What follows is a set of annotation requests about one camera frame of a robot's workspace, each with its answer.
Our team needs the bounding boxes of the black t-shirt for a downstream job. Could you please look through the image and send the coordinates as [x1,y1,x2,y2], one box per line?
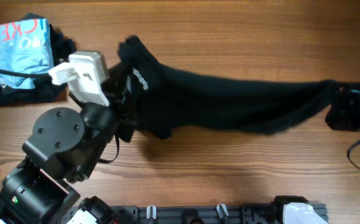
[113,35,339,142]

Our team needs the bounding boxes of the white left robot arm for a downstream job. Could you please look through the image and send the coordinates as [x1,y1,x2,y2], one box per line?
[0,63,135,223]

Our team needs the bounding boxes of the dark navy garment pile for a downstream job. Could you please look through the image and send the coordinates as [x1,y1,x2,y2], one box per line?
[0,13,75,106]

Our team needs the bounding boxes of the light blue printed t-shirt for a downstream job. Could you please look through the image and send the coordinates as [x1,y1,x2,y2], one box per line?
[0,18,54,75]

